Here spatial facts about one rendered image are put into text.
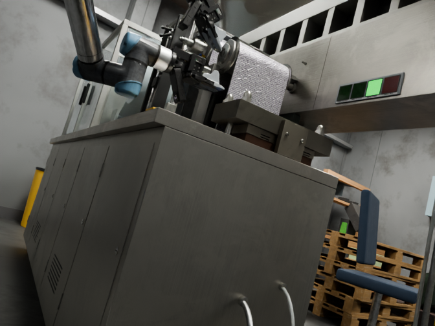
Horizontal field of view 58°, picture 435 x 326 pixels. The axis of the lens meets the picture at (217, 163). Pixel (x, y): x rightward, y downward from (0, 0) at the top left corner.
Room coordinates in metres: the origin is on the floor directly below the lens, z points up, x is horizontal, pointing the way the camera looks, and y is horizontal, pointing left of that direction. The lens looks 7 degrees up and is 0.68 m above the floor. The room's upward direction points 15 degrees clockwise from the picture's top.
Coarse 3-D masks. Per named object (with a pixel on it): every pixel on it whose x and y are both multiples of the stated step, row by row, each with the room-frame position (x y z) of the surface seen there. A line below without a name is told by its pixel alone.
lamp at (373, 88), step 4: (376, 80) 1.16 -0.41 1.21; (380, 80) 1.15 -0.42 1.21; (368, 84) 1.19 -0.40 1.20; (372, 84) 1.17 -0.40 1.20; (376, 84) 1.16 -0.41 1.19; (380, 84) 1.15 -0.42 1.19; (368, 88) 1.18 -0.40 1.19; (372, 88) 1.17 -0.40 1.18; (376, 88) 1.16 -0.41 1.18; (368, 92) 1.18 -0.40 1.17; (372, 92) 1.16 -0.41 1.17; (376, 92) 1.15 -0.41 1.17
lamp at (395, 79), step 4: (396, 76) 1.10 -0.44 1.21; (388, 80) 1.12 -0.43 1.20; (392, 80) 1.11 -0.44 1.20; (396, 80) 1.10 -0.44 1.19; (384, 84) 1.13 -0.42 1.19; (388, 84) 1.12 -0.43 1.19; (392, 84) 1.11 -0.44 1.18; (396, 84) 1.09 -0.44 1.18; (384, 88) 1.13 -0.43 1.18; (388, 88) 1.12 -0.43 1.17; (392, 88) 1.10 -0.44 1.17; (396, 88) 1.09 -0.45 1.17; (384, 92) 1.13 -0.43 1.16
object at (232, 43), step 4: (232, 40) 1.35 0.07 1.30; (224, 44) 1.41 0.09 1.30; (232, 44) 1.35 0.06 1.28; (232, 48) 1.34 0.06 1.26; (232, 52) 1.33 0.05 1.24; (232, 56) 1.34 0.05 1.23; (228, 60) 1.34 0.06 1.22; (220, 64) 1.39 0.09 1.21; (224, 64) 1.37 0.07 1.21; (228, 64) 1.35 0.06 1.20; (220, 68) 1.39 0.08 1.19; (224, 68) 1.37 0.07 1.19; (232, 68) 1.37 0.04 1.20; (228, 72) 1.41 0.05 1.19; (232, 72) 1.39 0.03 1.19
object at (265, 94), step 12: (240, 72) 1.35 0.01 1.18; (240, 84) 1.35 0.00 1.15; (252, 84) 1.38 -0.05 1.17; (264, 84) 1.40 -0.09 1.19; (240, 96) 1.36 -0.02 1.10; (252, 96) 1.38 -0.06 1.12; (264, 96) 1.41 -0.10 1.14; (276, 96) 1.43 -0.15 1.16; (264, 108) 1.41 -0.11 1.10; (276, 108) 1.44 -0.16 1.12
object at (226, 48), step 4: (228, 44) 1.36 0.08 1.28; (224, 48) 1.38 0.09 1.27; (228, 48) 1.35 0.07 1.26; (224, 52) 1.37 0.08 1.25; (228, 52) 1.35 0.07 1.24; (220, 56) 1.39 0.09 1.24; (224, 56) 1.36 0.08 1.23; (228, 56) 1.35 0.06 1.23; (220, 60) 1.38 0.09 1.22; (224, 60) 1.36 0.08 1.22
